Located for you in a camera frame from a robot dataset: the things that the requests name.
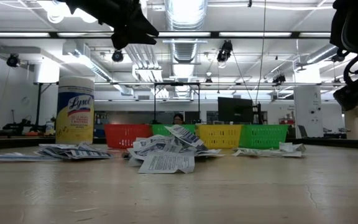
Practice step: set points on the green plastic basket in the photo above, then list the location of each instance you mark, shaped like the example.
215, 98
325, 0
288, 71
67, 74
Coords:
160, 129
263, 128

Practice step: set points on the yellow plastic basket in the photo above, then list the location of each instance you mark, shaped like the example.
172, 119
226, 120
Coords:
219, 128

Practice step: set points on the black background robot arm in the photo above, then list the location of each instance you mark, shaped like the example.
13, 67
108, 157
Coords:
17, 127

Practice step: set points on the silver ventilation duct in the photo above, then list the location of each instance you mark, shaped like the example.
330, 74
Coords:
185, 15

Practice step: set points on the red plastic basket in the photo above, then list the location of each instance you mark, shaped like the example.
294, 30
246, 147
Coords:
120, 129

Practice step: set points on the Lysol wipes canister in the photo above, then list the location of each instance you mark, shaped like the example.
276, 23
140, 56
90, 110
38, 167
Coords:
75, 109

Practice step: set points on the black distant rig frame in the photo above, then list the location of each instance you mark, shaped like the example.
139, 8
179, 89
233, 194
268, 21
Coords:
176, 84

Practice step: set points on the pile of red-striped packets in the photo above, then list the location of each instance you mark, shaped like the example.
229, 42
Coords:
57, 146

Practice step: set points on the person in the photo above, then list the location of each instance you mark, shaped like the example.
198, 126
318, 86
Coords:
178, 119

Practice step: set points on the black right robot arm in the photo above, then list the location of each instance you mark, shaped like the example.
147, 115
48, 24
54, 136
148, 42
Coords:
353, 25

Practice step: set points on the black monitor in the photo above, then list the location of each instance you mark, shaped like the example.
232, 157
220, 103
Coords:
235, 110

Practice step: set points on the white navy wipe packet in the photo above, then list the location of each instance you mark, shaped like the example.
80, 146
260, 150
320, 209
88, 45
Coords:
148, 141
135, 154
210, 153
185, 135
166, 163

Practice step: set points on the white green first aid packet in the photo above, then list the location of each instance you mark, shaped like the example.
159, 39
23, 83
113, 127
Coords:
291, 154
253, 152
292, 147

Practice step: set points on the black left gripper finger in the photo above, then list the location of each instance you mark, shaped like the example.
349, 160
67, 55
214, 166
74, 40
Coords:
145, 26

